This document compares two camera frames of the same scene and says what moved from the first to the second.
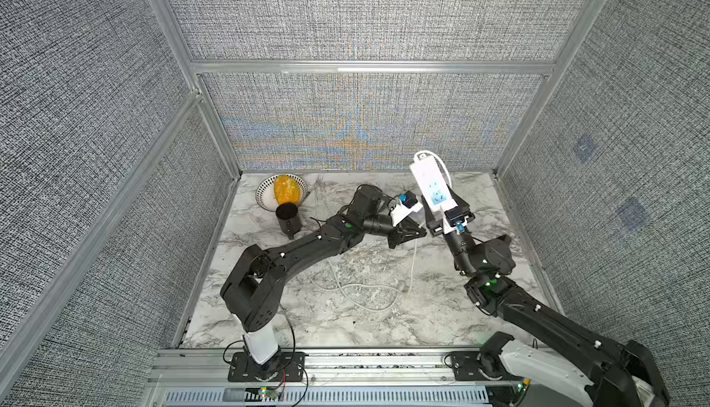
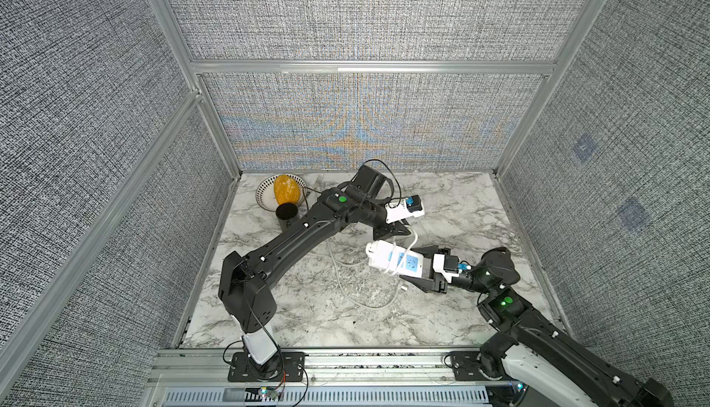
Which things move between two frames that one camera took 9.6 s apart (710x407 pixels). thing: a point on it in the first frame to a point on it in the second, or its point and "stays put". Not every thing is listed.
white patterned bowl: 265,194 stays put
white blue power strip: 434,181 to 379,253
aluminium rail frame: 350,367 stays put
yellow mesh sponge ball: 287,189 stays put
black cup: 289,219 stays put
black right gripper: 437,226 to 437,277
